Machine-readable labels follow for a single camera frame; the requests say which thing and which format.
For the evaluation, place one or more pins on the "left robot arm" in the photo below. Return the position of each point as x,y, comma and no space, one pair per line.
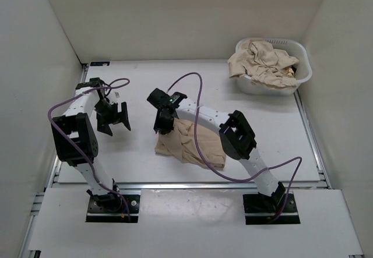
74,123

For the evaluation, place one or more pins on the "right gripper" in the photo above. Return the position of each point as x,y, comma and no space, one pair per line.
158,125

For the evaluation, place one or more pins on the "front aluminium rail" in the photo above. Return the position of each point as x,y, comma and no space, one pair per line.
187,185

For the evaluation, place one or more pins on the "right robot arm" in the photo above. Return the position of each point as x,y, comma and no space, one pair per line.
236,137

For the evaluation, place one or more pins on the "blue label sticker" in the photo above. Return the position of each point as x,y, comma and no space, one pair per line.
100,63

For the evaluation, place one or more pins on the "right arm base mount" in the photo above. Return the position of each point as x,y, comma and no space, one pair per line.
257,214

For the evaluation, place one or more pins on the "beige clothes pile in basket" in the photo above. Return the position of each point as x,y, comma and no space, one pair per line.
267,66

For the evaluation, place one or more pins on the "beige trousers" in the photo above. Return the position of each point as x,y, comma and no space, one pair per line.
180,144

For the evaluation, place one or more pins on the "white plastic laundry basket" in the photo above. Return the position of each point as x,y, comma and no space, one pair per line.
303,71

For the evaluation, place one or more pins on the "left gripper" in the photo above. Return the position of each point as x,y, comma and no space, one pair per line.
102,125

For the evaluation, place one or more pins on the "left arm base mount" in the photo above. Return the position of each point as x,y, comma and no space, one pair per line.
114,211

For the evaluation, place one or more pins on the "right aluminium rail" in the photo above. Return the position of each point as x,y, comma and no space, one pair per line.
312,140

